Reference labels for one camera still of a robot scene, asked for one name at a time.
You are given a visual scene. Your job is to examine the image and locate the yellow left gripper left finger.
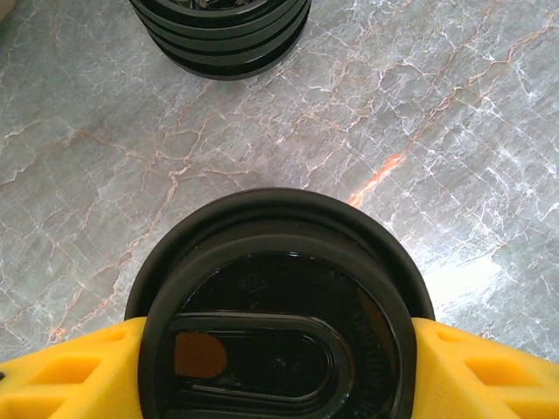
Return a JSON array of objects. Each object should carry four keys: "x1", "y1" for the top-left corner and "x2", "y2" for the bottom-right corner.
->
[{"x1": 0, "y1": 316, "x2": 148, "y2": 419}]

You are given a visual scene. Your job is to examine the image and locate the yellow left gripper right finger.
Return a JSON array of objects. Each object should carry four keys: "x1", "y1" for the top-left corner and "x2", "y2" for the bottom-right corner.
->
[{"x1": 411, "y1": 317, "x2": 559, "y2": 419}]

